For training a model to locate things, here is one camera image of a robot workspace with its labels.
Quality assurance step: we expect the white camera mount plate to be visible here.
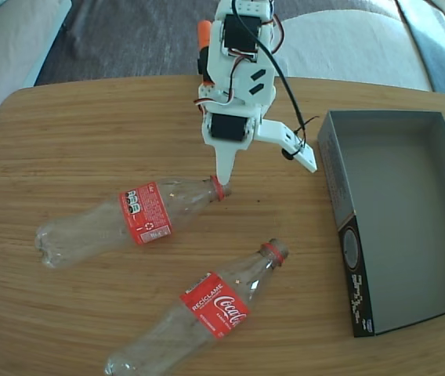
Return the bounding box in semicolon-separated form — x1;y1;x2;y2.
255;119;320;174

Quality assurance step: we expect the clear plastic bottle red label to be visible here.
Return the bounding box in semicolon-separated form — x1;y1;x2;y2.
103;238;290;376
34;175;232;270

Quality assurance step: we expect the blue grey cushion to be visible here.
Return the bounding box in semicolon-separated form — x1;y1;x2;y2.
396;0;445;99

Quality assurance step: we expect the white cushion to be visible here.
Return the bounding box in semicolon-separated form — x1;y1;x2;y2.
279;11;433;92

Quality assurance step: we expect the grey cardboard box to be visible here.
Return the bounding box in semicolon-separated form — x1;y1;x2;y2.
316;109;445;338

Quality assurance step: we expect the light grey sofa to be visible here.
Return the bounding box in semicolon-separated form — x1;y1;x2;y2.
0;0;73;189

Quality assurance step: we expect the orange black table clamp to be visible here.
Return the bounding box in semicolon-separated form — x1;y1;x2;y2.
197;19;218;87

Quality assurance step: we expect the dark grey rug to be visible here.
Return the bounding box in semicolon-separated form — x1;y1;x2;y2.
34;0;403;85

